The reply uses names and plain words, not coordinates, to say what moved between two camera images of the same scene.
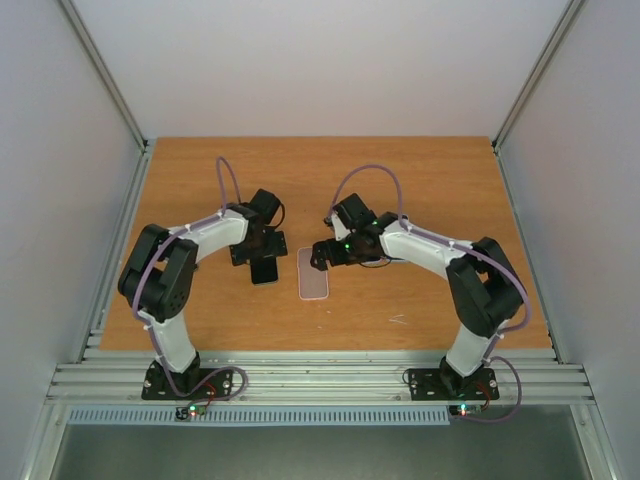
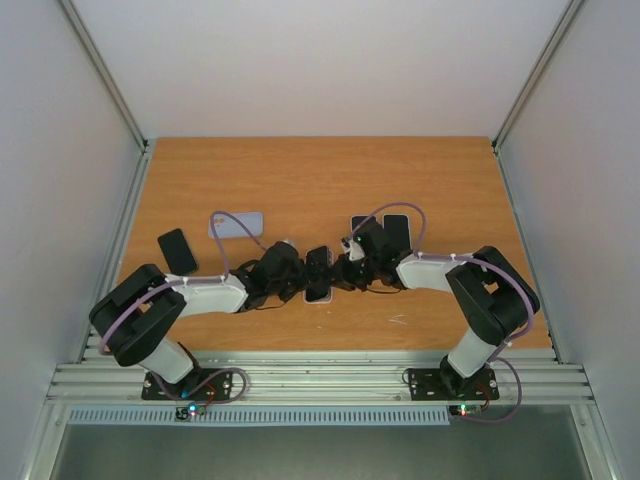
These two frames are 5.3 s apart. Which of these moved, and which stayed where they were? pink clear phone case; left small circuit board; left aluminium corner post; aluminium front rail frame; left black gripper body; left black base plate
Moved: left black gripper body; pink clear phone case
Stayed: aluminium front rail frame; left small circuit board; left aluminium corner post; left black base plate
